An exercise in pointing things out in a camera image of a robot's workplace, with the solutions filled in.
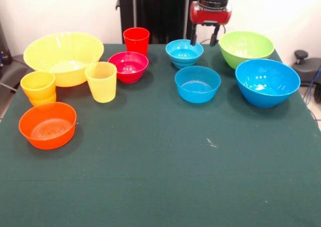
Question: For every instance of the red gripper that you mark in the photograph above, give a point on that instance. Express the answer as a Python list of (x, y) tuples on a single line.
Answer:
[(210, 16)]

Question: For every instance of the small light blue bowl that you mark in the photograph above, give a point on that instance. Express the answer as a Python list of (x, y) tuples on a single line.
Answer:
[(184, 55)]

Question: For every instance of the flat-bottomed blue bowl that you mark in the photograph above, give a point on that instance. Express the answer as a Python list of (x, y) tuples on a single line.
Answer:
[(198, 94)]

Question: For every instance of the green bowl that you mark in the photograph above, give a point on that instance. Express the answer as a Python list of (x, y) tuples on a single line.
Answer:
[(240, 46)]

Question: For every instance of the red cup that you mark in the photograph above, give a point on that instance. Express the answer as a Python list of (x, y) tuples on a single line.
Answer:
[(136, 45)]

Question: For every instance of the magenta bowl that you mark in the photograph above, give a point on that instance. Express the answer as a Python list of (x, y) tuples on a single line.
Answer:
[(129, 64)]

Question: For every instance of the large blue bowl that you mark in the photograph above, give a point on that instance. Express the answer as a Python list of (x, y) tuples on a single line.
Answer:
[(265, 96)]

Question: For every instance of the pale yellow cup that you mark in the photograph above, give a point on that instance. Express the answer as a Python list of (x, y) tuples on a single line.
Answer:
[(101, 89)]

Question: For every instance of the large yellow bowl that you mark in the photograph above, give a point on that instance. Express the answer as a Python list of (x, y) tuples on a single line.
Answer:
[(62, 49)]

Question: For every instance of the dark green tablecloth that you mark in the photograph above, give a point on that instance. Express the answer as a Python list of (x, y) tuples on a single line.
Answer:
[(160, 174)]

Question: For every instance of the amber yellow cup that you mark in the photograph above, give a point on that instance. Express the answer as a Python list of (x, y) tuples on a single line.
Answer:
[(37, 89)]

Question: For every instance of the orange cup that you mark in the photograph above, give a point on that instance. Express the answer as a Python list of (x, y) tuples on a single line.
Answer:
[(41, 102)]

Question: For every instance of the orange bowl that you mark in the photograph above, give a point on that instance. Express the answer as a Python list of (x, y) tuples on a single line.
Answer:
[(47, 136)]

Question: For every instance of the black equipment box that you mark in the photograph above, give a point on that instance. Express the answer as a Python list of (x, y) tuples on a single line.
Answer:
[(3, 51)]

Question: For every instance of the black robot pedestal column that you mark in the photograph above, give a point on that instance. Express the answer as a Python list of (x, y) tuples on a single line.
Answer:
[(160, 11)]

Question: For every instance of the black pedestal foot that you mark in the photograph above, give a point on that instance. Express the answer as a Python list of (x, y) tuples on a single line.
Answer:
[(301, 56), (12, 70)]

